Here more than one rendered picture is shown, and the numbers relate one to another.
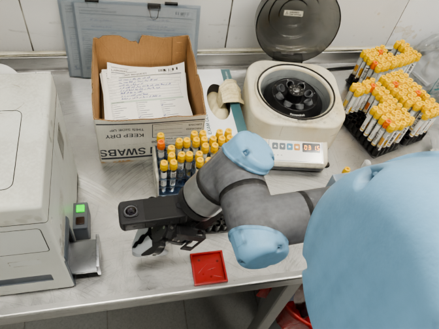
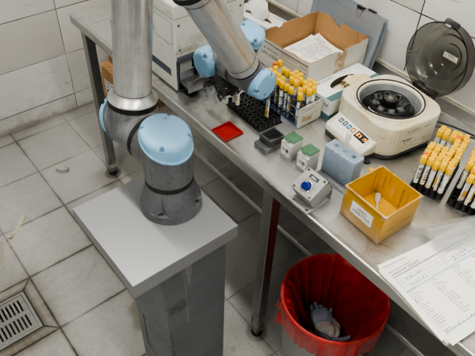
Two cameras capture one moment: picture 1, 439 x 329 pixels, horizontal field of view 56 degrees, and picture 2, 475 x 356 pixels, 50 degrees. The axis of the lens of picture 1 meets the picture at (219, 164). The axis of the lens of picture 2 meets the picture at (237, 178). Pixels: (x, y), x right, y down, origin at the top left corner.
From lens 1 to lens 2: 1.17 m
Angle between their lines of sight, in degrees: 45
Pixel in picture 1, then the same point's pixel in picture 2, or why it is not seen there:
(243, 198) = not seen: hidden behind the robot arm
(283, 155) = (339, 128)
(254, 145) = (251, 27)
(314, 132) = (367, 123)
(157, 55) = (347, 43)
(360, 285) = not seen: outside the picture
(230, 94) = (352, 78)
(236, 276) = (232, 145)
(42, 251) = (170, 44)
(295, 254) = (271, 166)
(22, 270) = (163, 56)
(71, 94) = not seen: hidden behind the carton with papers
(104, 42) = (321, 18)
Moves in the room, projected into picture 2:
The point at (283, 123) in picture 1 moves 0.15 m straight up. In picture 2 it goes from (351, 102) to (362, 56)
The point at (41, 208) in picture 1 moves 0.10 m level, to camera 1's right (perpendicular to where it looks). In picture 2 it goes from (172, 8) to (182, 24)
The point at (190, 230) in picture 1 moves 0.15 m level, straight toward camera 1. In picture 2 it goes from (223, 82) to (173, 93)
